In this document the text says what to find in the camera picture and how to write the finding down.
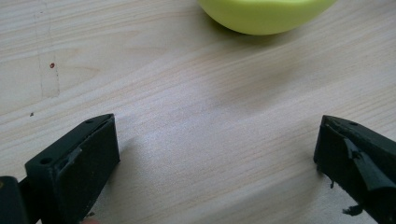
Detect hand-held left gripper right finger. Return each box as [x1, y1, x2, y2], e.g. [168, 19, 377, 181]
[313, 115, 396, 224]

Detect yellow-green plastic bowl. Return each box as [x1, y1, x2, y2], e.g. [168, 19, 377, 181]
[197, 0, 338, 36]

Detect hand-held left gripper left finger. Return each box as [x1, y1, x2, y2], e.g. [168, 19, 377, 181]
[24, 113, 121, 224]

